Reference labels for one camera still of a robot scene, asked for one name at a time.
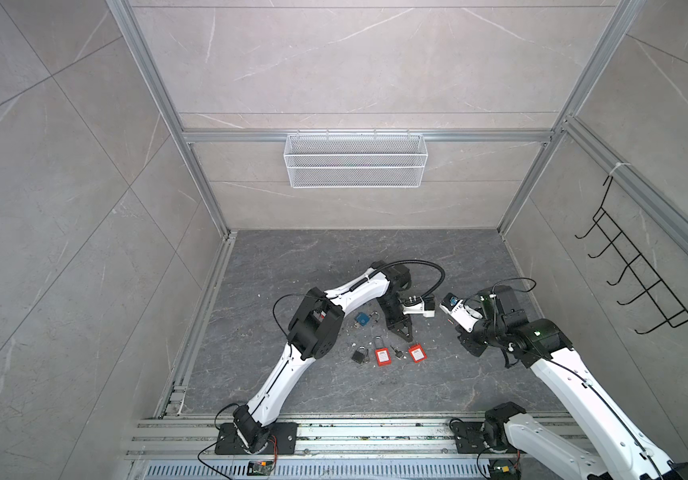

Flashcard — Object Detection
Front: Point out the blue padlock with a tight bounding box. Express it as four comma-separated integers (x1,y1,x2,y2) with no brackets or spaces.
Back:
355,311,380,327

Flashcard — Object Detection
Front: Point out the red padlock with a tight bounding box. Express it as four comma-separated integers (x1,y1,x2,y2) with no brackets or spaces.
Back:
392,343,427,363
372,336,392,367

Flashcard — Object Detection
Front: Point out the small black padlock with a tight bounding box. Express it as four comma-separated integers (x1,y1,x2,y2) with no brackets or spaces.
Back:
351,346,369,364

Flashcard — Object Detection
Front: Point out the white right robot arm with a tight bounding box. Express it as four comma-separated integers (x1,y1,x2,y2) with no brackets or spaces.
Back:
440,285,688,479

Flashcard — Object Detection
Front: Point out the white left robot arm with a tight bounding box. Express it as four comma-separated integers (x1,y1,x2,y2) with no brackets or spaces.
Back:
201,259,445,457

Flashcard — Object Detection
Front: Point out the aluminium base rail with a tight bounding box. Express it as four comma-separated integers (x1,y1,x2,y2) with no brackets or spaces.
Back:
124,412,627,480

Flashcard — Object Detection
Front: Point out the white wire mesh basket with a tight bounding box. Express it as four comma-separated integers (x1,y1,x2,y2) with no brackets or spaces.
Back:
283,133,429,189

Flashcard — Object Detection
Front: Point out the black wire hook rack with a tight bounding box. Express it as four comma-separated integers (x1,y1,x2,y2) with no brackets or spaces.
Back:
574,175,688,336

